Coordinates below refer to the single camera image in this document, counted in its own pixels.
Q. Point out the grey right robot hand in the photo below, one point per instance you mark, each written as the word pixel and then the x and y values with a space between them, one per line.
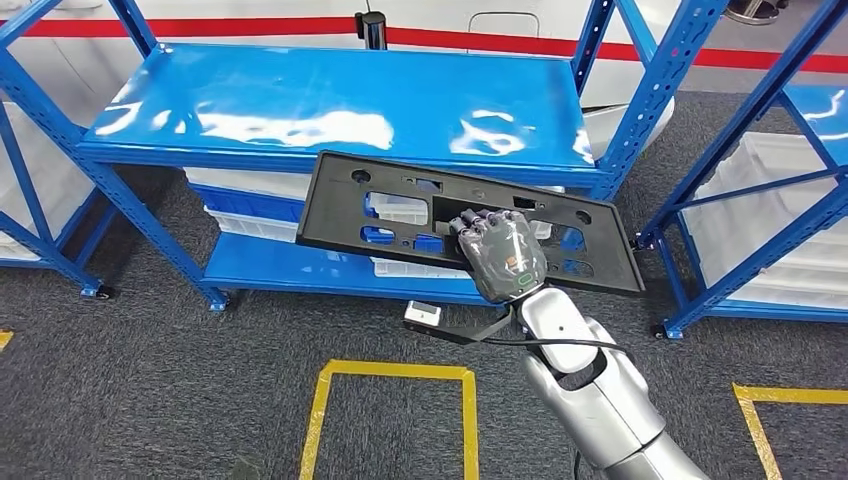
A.
pixel 507 258

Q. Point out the black plastic plate bracket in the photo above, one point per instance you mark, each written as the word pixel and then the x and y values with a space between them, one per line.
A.
pixel 331 212

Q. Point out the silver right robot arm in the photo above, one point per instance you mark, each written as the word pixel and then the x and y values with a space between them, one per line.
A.
pixel 596 397

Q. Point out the blue metal shelf rack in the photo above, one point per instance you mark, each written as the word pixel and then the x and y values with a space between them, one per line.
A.
pixel 60 262
pixel 762 262
pixel 265 86

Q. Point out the yellow floor tape square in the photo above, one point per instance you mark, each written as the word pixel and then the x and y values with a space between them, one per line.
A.
pixel 752 417
pixel 4 339
pixel 318 411

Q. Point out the white plastic crate stack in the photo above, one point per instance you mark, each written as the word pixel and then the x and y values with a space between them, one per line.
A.
pixel 762 218
pixel 66 185

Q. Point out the blue plastic crate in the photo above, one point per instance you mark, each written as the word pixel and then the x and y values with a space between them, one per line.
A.
pixel 252 205

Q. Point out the white car with red stripe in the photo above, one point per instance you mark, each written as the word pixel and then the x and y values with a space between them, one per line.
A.
pixel 265 8

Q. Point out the round metal stand base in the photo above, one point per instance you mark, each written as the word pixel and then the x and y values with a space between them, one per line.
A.
pixel 755 12

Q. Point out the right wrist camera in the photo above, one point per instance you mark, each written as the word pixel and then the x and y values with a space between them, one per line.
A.
pixel 422 311

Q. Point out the black stanchion post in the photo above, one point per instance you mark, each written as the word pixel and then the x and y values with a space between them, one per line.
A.
pixel 372 32

